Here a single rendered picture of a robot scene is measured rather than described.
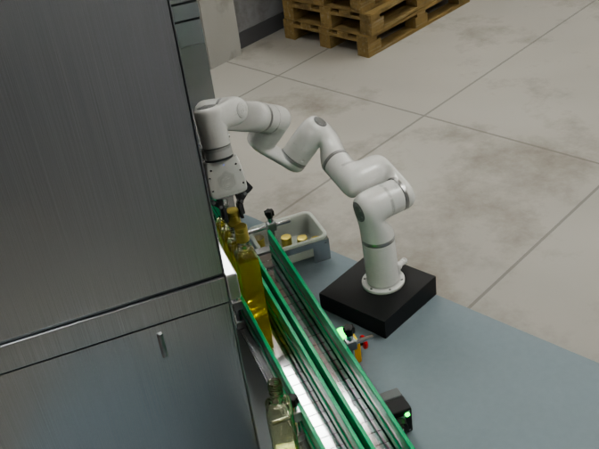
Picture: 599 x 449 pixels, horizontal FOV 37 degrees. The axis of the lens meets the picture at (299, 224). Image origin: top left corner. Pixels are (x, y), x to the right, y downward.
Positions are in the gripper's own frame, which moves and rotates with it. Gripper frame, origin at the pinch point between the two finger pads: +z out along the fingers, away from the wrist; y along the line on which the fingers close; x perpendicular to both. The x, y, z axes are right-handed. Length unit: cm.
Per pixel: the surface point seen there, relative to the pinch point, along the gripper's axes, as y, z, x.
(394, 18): 212, 9, 354
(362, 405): 11, 42, -43
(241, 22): 119, -8, 411
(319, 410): 1, 41, -40
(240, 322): -5.8, 29.0, -3.2
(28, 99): -42, -50, -71
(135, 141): -27, -38, -69
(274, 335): 1.0, 32.9, -9.8
